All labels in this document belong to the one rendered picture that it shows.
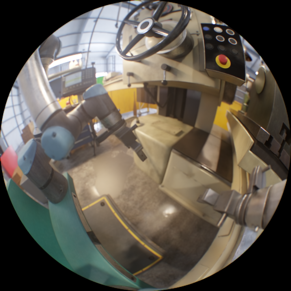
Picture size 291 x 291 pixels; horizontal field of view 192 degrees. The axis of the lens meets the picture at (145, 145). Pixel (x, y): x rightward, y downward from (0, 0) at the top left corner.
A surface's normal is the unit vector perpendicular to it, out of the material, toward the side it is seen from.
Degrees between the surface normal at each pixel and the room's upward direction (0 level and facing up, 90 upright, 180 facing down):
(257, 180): 24
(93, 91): 82
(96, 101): 90
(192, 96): 90
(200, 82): 90
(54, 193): 73
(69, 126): 65
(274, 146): 90
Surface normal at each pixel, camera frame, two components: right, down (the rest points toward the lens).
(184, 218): 0.00, -0.80
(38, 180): 0.84, 0.33
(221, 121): -0.72, 0.41
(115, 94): 0.69, 0.43
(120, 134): -0.39, -0.65
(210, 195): -0.15, -0.50
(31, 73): 0.87, 0.04
